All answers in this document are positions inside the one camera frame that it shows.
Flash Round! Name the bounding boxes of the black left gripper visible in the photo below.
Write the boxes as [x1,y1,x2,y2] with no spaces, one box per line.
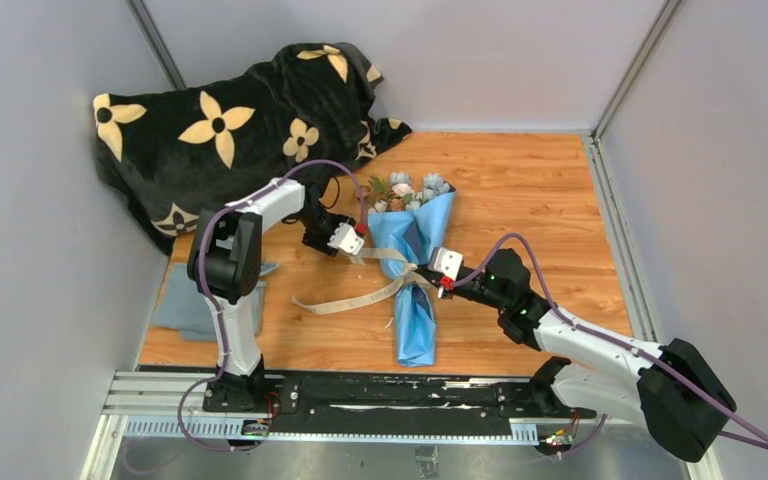
[295,207,356,258]

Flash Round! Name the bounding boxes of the orange fake flower stem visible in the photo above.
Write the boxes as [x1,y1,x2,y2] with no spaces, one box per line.
[366,176,406,213]

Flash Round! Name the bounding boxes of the pink white fake flower stem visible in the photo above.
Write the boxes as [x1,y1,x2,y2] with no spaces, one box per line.
[390,183,421,211]

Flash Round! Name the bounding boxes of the beige ribbon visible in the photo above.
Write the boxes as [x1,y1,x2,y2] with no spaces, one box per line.
[291,248,433,315]

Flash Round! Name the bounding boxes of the blue wrapping paper sheet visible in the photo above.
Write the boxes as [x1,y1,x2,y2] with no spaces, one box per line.
[367,192,455,367]

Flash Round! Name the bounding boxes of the blue fake flower stem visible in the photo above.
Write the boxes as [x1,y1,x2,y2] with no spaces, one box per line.
[387,172,454,210]

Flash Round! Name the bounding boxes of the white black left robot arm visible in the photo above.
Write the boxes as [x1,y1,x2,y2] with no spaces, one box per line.
[187,178,367,413]

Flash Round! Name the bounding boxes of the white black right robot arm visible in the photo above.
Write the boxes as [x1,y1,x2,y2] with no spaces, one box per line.
[417,248,737,463]

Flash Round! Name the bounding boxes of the black floral blanket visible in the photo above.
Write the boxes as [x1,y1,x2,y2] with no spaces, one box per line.
[92,42,411,254]

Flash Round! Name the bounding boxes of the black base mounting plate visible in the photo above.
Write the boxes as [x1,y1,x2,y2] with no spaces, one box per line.
[202,370,575,438]

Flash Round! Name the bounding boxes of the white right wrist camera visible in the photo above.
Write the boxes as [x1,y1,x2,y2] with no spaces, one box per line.
[428,246,463,281]

